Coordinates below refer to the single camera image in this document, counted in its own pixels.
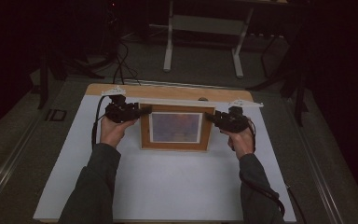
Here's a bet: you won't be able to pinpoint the left hand-held gripper cable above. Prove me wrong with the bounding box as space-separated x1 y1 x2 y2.
90 95 109 151

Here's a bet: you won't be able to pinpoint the person's right hand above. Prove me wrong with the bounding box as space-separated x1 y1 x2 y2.
220 130 255 161

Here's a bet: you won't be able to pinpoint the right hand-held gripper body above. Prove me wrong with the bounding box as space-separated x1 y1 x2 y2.
218 99 265 134

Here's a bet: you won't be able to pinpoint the black floor cables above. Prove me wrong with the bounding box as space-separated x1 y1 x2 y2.
112 39 142 86

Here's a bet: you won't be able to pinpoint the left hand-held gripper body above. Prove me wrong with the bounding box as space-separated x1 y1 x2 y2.
101 86 139 124

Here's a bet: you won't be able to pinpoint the metal floor rail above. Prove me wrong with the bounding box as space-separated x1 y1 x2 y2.
121 78 247 91
0 118 43 216
282 98 345 224

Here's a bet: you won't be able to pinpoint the wooden picture frame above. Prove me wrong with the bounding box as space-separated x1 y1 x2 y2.
138 98 218 153

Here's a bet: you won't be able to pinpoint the person's left hand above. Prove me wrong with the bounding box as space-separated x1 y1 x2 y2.
100 117 138 148

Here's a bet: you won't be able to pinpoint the white table sheet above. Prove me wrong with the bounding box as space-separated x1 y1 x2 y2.
32 94 297 223

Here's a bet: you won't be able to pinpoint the black stand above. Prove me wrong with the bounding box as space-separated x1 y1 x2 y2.
247 18 310 127
36 31 105 110

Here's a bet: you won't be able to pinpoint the white metal desk frame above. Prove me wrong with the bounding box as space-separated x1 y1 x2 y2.
162 0 290 79

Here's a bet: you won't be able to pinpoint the black floor socket box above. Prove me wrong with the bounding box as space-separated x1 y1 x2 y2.
45 108 68 122

